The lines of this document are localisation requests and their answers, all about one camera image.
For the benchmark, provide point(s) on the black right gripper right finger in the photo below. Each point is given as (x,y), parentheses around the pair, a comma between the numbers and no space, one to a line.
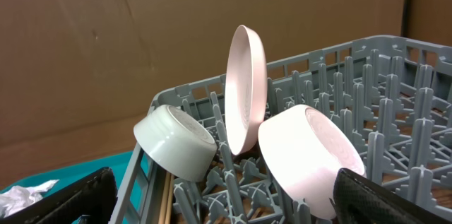
(357,200)

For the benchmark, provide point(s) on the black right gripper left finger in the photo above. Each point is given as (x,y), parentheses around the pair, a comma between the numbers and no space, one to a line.
(92,199)

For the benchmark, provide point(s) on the wooden chopstick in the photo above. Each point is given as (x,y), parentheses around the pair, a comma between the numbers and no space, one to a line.
(163,206)
(169,200)

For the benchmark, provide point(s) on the small pink bowl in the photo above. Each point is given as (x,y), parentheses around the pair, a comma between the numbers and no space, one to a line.
(304,151)

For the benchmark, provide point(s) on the white tissue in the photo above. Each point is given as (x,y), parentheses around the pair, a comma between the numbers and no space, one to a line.
(17,197)

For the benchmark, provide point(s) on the grey bowl with rice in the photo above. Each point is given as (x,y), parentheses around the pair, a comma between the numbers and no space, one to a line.
(176,142)

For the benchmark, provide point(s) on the large pink plate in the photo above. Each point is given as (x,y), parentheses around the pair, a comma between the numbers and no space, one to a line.
(245,90)

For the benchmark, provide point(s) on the grey dishwasher rack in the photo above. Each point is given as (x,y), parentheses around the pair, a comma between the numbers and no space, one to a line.
(391,96)

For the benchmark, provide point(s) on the teal plastic tray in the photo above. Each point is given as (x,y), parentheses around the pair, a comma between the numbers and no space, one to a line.
(132,172)

